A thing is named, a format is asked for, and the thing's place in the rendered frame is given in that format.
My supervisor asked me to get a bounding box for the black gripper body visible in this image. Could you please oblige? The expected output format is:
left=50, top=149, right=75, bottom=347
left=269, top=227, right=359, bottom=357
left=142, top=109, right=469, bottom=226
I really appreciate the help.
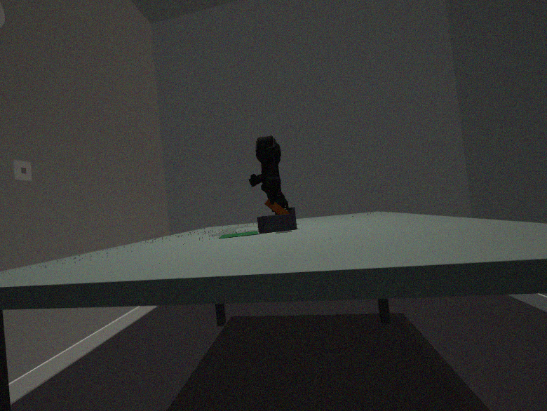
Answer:
left=261, top=166, right=281, bottom=190

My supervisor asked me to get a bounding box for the orange block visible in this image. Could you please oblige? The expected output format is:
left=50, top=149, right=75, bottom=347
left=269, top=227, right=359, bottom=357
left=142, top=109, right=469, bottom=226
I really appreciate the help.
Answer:
left=265, top=199, right=289, bottom=215

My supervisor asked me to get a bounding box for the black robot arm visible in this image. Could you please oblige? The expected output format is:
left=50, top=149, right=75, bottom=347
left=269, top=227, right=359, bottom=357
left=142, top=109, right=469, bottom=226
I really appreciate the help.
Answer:
left=249, top=135, right=289, bottom=210

